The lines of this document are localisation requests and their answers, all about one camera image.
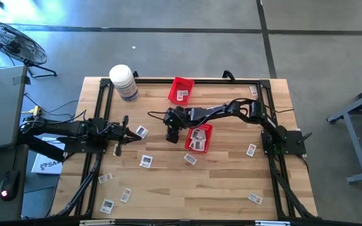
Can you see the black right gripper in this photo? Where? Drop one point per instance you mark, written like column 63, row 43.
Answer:
column 172, row 135

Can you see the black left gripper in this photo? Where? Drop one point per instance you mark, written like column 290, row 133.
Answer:
column 121, row 133

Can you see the white packet black print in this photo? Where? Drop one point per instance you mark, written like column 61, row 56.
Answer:
column 146, row 161
column 197, row 145
column 107, row 206
column 142, row 131
column 198, row 134

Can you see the red plastic basket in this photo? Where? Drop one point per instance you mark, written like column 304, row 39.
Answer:
column 173, row 94
column 209, row 128

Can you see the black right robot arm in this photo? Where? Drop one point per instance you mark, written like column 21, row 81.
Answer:
column 218, row 111

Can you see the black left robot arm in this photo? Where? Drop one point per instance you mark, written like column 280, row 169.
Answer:
column 61, row 127

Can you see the white wipes canister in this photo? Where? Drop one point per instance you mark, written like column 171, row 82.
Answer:
column 122, row 81

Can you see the white printed box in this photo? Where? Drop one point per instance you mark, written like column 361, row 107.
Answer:
column 47, row 164

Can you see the yellow power plug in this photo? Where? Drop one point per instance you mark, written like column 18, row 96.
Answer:
column 36, row 110

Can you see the grey tape strip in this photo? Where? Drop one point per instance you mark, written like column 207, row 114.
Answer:
column 20, row 80

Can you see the black computer mouse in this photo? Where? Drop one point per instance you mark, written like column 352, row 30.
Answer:
column 9, row 185

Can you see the black base lever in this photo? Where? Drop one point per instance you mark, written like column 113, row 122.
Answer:
column 305, row 137

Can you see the black floor fan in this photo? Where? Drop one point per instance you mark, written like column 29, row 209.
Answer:
column 11, row 40

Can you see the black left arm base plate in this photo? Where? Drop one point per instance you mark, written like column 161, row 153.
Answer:
column 83, row 147

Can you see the silver aluminium bracket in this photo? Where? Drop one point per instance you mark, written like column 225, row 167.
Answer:
column 272, row 223
column 96, row 222

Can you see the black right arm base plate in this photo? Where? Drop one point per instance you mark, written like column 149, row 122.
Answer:
column 291, row 142

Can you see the grey metal cart frame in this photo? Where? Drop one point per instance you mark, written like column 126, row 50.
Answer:
column 355, row 147

